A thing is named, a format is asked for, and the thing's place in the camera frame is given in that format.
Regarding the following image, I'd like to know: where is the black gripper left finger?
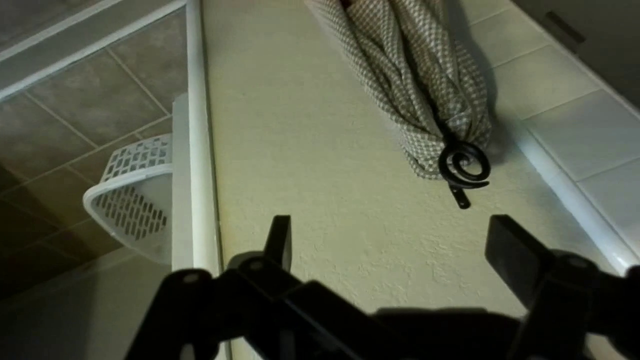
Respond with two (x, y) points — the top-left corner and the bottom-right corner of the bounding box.
(124, 211), (401, 360)

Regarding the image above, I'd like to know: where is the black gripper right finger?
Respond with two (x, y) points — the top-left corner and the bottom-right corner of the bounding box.
(484, 211), (640, 360)

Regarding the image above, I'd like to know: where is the checkered beige cloth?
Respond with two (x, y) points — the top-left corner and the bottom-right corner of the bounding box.
(303, 0), (499, 180)

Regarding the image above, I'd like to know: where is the white plastic laundry basket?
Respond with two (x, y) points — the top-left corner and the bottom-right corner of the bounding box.
(80, 132), (176, 267)

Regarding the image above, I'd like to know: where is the black spiral wall hook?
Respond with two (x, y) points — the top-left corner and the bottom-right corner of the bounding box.
(436, 138), (494, 211)

